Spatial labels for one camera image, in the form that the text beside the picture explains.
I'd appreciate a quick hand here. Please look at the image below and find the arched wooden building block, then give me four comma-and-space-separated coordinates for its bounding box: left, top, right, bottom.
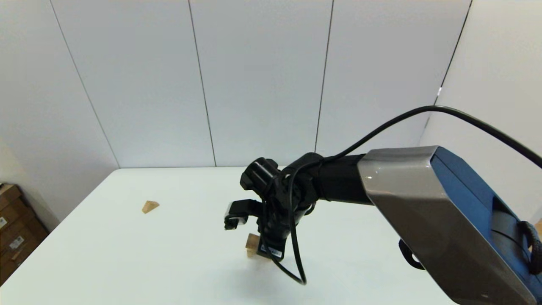
246, 247, 272, 262

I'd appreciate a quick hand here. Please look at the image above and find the short black cable loop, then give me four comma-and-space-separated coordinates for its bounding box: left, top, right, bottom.
398, 239, 425, 271

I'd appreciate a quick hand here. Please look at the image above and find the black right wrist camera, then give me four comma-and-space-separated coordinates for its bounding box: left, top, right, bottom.
224, 199, 263, 231

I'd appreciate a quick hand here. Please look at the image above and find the brown cardboard box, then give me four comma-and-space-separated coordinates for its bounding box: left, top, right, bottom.
0, 222, 49, 287
0, 200, 38, 240
0, 183, 23, 211

